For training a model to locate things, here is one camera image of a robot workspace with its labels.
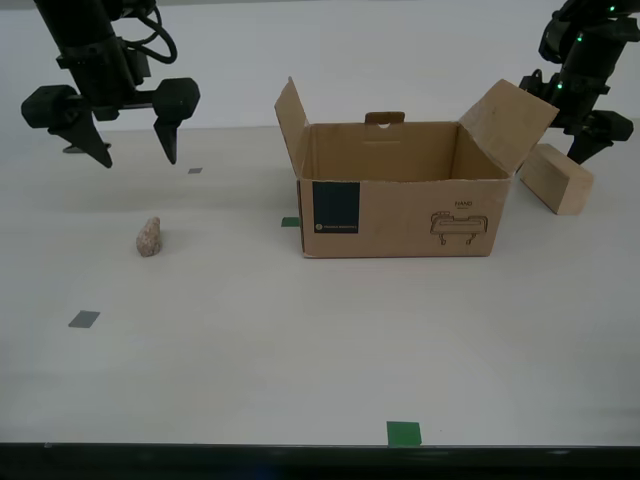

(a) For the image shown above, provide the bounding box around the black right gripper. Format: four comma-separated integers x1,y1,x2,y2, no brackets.
518,64,635,165

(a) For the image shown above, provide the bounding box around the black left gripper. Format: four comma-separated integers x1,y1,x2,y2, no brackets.
20,39,201,169

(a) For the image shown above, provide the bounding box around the light wooden block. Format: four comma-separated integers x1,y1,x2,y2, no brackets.
517,143,595,216

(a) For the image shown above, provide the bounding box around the pinkish speckled rock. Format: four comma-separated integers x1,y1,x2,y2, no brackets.
135,216,162,259

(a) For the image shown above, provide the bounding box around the cardboard box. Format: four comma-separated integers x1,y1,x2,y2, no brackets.
273,76,560,260

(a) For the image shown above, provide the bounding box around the green tape square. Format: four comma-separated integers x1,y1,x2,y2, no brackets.
385,420,423,448

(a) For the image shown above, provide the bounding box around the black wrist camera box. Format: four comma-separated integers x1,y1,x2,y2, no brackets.
122,49,152,85

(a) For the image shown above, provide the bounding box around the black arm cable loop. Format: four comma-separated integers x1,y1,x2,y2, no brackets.
112,0,179,66

